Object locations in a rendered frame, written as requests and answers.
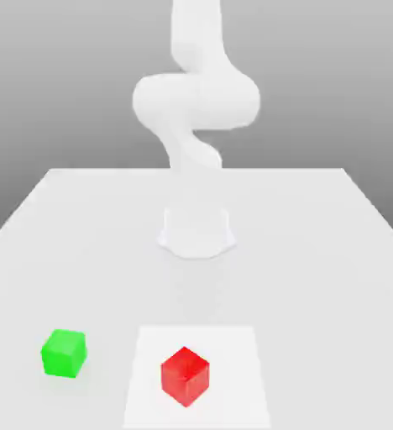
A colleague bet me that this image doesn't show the small red cube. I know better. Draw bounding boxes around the small red cube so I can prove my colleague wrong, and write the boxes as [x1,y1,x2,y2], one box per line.
[160,345,211,408]

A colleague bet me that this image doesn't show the small green cube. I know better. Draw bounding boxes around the small green cube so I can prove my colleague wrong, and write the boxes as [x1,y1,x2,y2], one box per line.
[40,328,89,380]

